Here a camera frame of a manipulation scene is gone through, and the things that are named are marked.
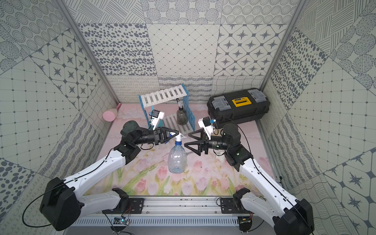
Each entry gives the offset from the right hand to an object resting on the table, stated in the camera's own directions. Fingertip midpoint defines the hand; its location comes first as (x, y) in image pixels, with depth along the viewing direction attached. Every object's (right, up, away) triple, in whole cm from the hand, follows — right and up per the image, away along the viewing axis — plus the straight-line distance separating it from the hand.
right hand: (187, 141), depth 65 cm
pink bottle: (-59, +12, +42) cm, 73 cm away
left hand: (-4, +5, -2) cm, 7 cm away
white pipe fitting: (+20, -15, +24) cm, 34 cm away
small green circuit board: (-32, -40, +5) cm, 51 cm away
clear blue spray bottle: (-4, -6, -3) cm, 8 cm away
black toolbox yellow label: (+31, +17, +31) cm, 47 cm away
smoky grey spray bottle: (-5, +12, +34) cm, 36 cm away
